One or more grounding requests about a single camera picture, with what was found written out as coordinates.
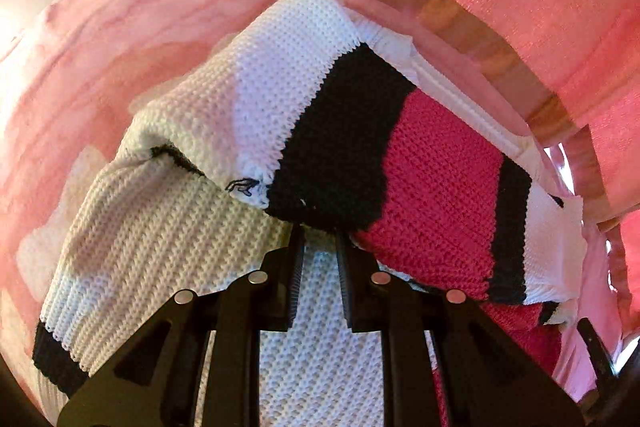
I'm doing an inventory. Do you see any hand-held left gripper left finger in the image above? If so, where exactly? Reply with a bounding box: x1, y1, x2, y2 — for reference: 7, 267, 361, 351
56, 225, 306, 427

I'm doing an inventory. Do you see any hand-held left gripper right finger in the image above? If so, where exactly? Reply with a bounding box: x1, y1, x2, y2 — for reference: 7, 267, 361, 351
334, 232, 586, 427

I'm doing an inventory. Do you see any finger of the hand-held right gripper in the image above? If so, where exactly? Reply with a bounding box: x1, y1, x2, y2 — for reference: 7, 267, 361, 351
576, 317, 618, 408

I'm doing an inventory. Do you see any white black pink knitted sweater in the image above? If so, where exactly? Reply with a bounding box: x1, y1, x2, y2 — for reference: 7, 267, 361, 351
32, 0, 588, 427

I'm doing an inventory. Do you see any pink bed sheet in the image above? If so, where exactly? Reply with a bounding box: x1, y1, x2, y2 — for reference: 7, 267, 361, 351
0, 0, 628, 413

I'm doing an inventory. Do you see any wooden bed frame rail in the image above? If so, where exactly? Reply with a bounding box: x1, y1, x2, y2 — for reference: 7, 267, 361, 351
215, 0, 626, 233

